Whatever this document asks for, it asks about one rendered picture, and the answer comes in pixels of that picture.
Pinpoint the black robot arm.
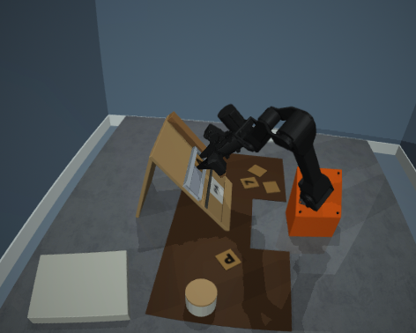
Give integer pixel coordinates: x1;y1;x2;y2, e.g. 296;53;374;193
204;104;334;212

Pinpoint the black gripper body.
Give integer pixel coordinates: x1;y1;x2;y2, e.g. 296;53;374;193
208;130;242;176

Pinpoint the grey cylinder with tan lid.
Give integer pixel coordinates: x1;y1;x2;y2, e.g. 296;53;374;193
185;278;217;317

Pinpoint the white paper label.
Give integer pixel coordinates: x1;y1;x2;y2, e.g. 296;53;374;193
210;177;224;204

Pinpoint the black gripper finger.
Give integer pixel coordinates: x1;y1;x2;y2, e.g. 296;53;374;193
199;142;216;159
197;152;212;169

